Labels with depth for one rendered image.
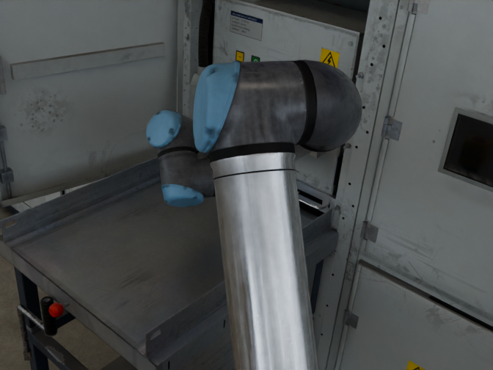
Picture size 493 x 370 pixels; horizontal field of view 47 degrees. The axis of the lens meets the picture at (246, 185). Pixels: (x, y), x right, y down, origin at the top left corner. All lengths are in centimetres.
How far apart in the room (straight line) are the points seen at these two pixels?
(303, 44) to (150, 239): 66
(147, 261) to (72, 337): 109
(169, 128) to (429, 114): 59
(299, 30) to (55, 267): 87
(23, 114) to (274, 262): 112
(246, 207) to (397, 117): 75
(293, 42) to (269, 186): 93
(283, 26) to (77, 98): 62
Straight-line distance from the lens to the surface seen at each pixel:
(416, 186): 144
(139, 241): 155
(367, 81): 145
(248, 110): 72
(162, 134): 131
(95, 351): 245
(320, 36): 155
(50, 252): 154
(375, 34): 141
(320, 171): 166
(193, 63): 184
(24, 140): 173
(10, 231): 160
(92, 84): 175
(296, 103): 75
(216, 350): 142
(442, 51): 133
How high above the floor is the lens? 175
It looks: 30 degrees down
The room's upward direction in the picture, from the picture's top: 5 degrees clockwise
